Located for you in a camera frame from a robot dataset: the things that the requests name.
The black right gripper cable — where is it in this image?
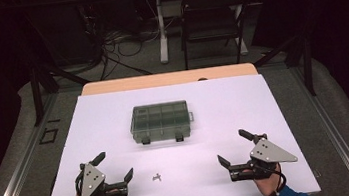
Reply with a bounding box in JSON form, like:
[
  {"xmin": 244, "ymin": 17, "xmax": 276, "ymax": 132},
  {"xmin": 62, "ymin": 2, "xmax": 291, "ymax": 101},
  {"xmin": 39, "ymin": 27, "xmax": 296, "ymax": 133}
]
[{"xmin": 255, "ymin": 161, "xmax": 290, "ymax": 196}]

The clear grey compartment organizer box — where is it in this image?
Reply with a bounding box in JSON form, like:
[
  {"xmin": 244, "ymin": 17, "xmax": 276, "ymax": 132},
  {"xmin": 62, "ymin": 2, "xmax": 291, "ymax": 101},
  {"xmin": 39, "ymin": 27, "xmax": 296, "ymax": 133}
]
[{"xmin": 126, "ymin": 99, "xmax": 198, "ymax": 148}]

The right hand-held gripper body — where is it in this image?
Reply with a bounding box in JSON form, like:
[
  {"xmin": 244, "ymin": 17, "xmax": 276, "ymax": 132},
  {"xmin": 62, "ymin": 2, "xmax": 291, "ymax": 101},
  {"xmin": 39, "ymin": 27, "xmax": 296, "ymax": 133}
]
[{"xmin": 225, "ymin": 130, "xmax": 301, "ymax": 184}]

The person's right hand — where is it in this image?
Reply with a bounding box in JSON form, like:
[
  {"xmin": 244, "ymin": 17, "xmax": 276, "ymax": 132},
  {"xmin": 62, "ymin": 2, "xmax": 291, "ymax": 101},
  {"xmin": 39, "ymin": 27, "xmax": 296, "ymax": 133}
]
[{"xmin": 253, "ymin": 165, "xmax": 284, "ymax": 196}]

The bundle of black floor cables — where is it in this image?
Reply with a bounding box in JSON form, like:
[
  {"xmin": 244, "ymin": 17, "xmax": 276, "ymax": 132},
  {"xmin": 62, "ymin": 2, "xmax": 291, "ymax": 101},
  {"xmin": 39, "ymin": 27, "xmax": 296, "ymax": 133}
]
[{"xmin": 77, "ymin": 0, "xmax": 160, "ymax": 84}]

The wooden table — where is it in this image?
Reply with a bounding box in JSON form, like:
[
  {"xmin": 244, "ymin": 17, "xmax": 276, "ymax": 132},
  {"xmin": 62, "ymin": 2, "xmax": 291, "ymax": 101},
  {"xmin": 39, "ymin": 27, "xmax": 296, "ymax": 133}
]
[{"xmin": 79, "ymin": 61, "xmax": 259, "ymax": 97}]

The black metal frame stand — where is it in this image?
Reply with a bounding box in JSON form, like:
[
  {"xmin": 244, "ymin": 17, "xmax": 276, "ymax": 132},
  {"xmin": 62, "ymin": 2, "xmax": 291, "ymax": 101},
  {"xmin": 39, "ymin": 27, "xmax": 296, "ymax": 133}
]
[
  {"xmin": 25, "ymin": 56, "xmax": 96, "ymax": 128},
  {"xmin": 250, "ymin": 32, "xmax": 318, "ymax": 104}
]

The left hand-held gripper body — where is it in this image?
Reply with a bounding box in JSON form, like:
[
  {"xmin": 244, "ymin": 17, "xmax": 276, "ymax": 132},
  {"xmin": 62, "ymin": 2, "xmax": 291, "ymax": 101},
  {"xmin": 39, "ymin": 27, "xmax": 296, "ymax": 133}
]
[{"xmin": 73, "ymin": 157, "xmax": 130, "ymax": 196}]

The black folding chair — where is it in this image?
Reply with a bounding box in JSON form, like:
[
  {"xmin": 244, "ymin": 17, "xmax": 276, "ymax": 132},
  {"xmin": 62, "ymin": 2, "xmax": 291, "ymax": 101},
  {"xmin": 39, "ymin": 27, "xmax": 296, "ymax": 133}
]
[{"xmin": 177, "ymin": 0, "xmax": 258, "ymax": 70}]

